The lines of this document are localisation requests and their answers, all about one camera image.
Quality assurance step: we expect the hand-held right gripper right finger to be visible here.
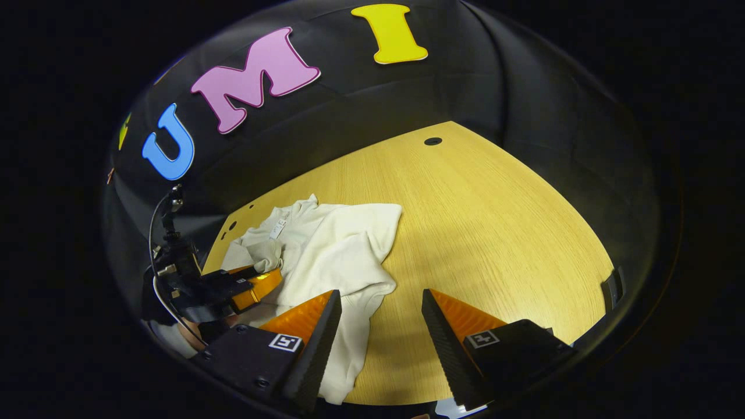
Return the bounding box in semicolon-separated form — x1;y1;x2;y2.
421;289;577;411

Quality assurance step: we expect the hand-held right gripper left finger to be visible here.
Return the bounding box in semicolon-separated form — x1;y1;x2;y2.
192;289;343;414

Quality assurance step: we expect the cream white sweatshirt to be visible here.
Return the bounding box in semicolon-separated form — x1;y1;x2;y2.
221;194;403;405

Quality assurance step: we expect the black backdrop cloth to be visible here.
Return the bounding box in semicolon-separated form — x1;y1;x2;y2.
102;0;661;350

